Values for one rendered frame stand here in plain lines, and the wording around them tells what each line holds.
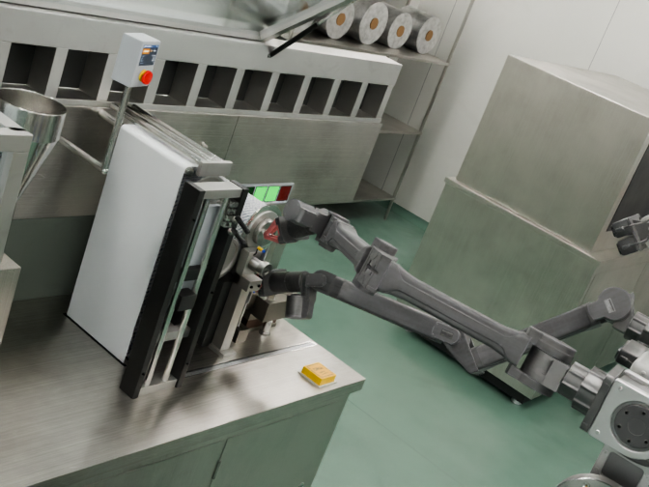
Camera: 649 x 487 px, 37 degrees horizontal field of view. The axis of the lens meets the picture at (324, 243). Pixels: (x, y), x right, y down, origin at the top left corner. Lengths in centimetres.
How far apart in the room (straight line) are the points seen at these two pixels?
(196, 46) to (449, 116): 495
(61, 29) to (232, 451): 110
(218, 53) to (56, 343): 87
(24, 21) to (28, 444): 90
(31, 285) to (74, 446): 61
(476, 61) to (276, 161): 443
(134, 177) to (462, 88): 521
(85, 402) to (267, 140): 107
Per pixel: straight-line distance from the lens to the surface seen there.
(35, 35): 225
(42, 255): 255
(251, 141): 287
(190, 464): 238
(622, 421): 181
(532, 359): 186
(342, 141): 322
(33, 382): 227
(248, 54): 272
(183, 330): 230
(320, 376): 263
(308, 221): 230
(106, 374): 237
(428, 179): 747
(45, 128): 197
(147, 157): 230
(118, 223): 238
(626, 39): 686
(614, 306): 229
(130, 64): 201
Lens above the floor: 211
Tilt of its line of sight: 19 degrees down
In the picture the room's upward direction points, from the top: 21 degrees clockwise
